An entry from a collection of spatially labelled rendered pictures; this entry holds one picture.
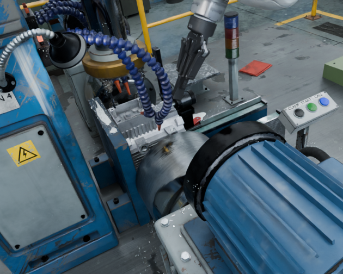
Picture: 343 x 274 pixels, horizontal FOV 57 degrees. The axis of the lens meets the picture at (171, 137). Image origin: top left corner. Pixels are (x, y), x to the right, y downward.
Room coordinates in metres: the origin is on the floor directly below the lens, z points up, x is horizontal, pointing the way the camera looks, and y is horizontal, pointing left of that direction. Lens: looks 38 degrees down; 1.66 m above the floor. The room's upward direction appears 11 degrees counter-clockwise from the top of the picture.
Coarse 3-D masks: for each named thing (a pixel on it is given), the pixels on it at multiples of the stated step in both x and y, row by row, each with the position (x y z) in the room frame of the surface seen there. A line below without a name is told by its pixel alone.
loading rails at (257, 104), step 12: (240, 108) 1.05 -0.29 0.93; (252, 108) 1.04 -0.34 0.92; (264, 108) 1.05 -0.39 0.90; (204, 120) 1.00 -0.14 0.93; (216, 120) 1.01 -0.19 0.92; (228, 120) 0.99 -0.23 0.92; (240, 120) 1.01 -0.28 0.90; (252, 120) 1.03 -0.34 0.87; (264, 120) 0.95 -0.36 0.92; (276, 120) 0.93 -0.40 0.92; (204, 132) 0.95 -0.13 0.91; (216, 132) 0.97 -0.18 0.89
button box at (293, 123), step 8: (312, 96) 0.82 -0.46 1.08; (320, 96) 0.82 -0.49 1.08; (328, 96) 0.82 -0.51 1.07; (296, 104) 0.79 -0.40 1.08; (304, 104) 0.79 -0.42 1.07; (320, 104) 0.79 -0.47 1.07; (328, 104) 0.79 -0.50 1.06; (336, 104) 0.79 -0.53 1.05; (288, 112) 0.77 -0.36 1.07; (304, 112) 0.76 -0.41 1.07; (312, 112) 0.76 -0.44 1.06; (320, 112) 0.76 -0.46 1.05; (328, 112) 0.77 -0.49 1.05; (280, 120) 0.79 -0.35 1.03; (288, 120) 0.76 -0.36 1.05; (296, 120) 0.74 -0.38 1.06; (304, 120) 0.74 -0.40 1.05; (312, 120) 0.75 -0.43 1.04; (288, 128) 0.75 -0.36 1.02; (296, 128) 0.73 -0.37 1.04
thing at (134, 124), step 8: (120, 104) 0.87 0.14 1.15; (128, 104) 0.88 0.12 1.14; (136, 104) 0.89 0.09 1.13; (112, 112) 0.85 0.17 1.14; (120, 112) 0.87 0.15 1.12; (128, 112) 0.84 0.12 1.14; (136, 112) 0.84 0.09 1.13; (120, 120) 0.79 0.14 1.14; (128, 120) 0.78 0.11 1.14; (136, 120) 0.79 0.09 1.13; (144, 120) 0.80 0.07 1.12; (152, 120) 0.80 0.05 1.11; (120, 128) 0.77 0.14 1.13; (128, 128) 0.78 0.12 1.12; (136, 128) 0.79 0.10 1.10; (144, 128) 0.79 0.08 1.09; (152, 128) 0.80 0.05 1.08; (128, 136) 0.77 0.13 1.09; (136, 136) 0.78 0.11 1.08
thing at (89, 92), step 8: (88, 80) 1.14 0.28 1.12; (96, 80) 1.08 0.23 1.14; (112, 80) 1.04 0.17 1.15; (120, 80) 1.05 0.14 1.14; (128, 80) 1.05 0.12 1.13; (144, 80) 1.08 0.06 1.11; (88, 88) 1.11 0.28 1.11; (96, 88) 1.04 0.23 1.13; (136, 88) 1.06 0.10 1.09; (152, 88) 1.08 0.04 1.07; (88, 96) 1.09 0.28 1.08; (96, 96) 1.02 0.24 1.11; (104, 96) 1.02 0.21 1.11; (120, 96) 1.04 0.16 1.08; (128, 96) 1.05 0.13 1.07; (136, 96) 1.04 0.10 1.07; (152, 96) 1.08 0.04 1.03; (104, 104) 1.01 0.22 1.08; (112, 104) 1.00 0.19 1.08
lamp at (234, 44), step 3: (225, 39) 1.31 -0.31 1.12; (228, 39) 1.29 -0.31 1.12; (231, 39) 1.28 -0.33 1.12; (234, 39) 1.28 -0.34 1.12; (237, 39) 1.29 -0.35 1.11; (225, 42) 1.31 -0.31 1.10; (228, 42) 1.29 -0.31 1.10; (231, 42) 1.28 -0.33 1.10; (234, 42) 1.28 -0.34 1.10; (237, 42) 1.29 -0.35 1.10; (225, 45) 1.31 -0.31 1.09; (228, 45) 1.29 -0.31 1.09; (231, 45) 1.28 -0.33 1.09; (234, 45) 1.28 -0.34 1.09; (237, 45) 1.29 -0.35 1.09; (228, 48) 1.29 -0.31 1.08; (231, 48) 1.28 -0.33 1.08; (234, 48) 1.28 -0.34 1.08
